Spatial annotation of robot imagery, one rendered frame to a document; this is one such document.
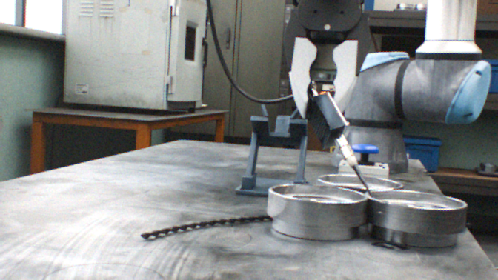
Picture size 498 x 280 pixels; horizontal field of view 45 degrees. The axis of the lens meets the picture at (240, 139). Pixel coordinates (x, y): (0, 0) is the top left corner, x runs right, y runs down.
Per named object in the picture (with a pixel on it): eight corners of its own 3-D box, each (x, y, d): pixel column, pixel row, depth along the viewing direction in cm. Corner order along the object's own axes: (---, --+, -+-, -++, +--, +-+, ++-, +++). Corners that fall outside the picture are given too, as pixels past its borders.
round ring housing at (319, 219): (277, 241, 59) (280, 200, 58) (258, 217, 69) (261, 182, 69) (379, 244, 60) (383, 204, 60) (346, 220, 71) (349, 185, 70)
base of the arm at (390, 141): (333, 160, 131) (337, 115, 130) (405, 167, 128) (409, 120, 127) (329, 168, 117) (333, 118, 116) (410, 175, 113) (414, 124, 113)
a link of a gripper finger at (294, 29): (317, 78, 70) (333, 6, 70) (316, 76, 68) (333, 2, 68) (279, 71, 71) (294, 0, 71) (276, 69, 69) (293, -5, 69)
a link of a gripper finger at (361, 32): (371, 77, 68) (369, 1, 69) (371, 75, 67) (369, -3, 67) (329, 79, 69) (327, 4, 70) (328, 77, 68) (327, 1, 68)
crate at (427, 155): (436, 167, 436) (439, 137, 434) (439, 174, 400) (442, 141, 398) (363, 161, 450) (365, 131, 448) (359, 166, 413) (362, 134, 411)
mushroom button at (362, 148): (376, 181, 87) (379, 146, 87) (348, 178, 88) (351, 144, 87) (376, 177, 91) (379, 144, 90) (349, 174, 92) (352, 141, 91)
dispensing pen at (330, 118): (367, 196, 61) (297, 72, 68) (357, 214, 64) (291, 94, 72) (387, 190, 61) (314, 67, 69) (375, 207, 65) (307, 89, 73)
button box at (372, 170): (386, 200, 85) (389, 166, 85) (336, 195, 87) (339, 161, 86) (385, 191, 93) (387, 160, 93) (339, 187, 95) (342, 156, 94)
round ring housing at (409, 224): (409, 252, 58) (413, 210, 57) (342, 227, 67) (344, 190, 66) (485, 245, 62) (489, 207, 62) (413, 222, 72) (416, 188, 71)
